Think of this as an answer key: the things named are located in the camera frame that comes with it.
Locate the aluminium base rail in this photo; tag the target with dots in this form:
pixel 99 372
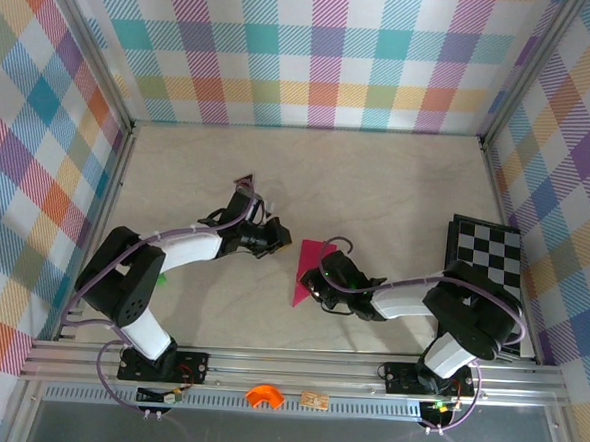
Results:
pixel 291 368

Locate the small circuit board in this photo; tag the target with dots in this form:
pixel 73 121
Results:
pixel 439 407

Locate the red triangle marker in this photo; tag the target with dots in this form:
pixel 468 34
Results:
pixel 245 179

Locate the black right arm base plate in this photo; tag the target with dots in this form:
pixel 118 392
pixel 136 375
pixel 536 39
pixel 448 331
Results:
pixel 400 378

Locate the orange plastic bracket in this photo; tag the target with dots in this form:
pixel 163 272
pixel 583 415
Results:
pixel 264 397

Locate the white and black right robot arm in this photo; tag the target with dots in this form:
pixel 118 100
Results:
pixel 475 312

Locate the small green connector module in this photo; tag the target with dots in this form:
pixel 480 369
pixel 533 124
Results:
pixel 171 398

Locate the magenta cloth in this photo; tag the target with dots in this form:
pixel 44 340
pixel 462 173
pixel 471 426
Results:
pixel 305 262

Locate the aluminium frame post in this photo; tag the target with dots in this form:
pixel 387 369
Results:
pixel 529 70
pixel 96 53

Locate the grey metal panel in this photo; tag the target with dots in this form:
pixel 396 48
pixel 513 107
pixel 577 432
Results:
pixel 286 438

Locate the black and grey checkerboard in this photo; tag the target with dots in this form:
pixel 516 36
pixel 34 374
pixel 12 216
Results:
pixel 489 243

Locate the small wooden tag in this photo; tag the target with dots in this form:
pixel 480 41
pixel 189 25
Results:
pixel 314 399

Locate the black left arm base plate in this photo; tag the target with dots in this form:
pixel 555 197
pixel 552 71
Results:
pixel 191 367

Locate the aluminium side rail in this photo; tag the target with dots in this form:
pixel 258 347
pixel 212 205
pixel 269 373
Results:
pixel 102 219
pixel 495 188

